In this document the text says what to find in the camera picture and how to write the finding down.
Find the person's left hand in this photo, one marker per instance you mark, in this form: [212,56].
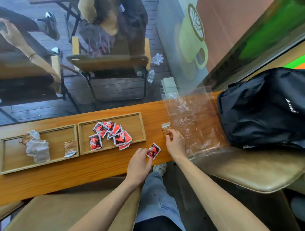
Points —
[137,166]

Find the person's right hand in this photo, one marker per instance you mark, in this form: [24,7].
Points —
[177,147]

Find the person's left thumb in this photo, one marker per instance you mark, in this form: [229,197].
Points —
[149,161]

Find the person's right thumb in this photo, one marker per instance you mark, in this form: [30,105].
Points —
[168,141]

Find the red sauce sachet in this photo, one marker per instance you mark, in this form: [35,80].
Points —
[154,150]

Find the small clear brown packet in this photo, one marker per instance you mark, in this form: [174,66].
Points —
[165,126]

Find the person's left forearm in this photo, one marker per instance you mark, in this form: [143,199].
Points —
[107,207]

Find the person's right forearm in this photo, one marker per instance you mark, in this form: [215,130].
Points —
[214,197]

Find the person's white shoe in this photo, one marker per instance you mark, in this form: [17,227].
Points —
[160,168]

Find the clear plastic bag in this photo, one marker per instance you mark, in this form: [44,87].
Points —
[193,119]

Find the wooden tray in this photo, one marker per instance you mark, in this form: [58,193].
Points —
[133,126]
[57,142]

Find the person's blue jeans leg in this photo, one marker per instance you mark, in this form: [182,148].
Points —
[156,200]

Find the pile of red packets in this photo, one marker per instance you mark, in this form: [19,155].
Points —
[112,135]

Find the pale green box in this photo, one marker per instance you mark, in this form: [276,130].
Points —
[169,86]

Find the person's dark shirt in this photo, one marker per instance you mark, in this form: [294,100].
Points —
[157,225]

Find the clear plastic bottle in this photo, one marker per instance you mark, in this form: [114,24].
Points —
[150,76]

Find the crumpled white tissue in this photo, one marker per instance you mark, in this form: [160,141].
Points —
[157,59]

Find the tan cushioned stool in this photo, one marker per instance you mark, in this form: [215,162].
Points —
[252,171]
[9,209]
[59,211]

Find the black backpack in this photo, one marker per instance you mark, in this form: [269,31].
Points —
[262,109]

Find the green coffee cup window decal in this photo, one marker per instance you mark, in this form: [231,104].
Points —
[190,40]

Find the crumpled white wrapper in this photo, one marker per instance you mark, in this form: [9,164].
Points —
[38,148]

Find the crumpled brown wrapper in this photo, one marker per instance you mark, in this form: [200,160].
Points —
[25,139]

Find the wooden chair with metal frame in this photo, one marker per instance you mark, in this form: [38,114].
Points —
[107,63]
[28,85]

